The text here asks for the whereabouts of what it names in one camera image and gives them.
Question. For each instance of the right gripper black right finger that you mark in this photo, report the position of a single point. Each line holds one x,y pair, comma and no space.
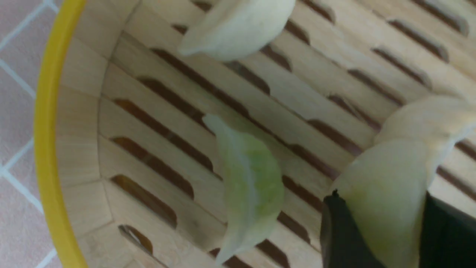
448,237

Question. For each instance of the pink checkered tablecloth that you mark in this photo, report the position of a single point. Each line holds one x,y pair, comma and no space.
24,236

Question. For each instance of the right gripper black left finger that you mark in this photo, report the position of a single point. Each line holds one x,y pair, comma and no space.
342,245

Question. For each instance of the bamboo steamer tray yellow rim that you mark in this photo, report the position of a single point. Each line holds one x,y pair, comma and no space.
127,171

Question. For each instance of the white dumpling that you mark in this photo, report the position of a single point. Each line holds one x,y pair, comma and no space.
234,29

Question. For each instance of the greenish dumpling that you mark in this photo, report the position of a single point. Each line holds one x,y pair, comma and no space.
385,186
254,191

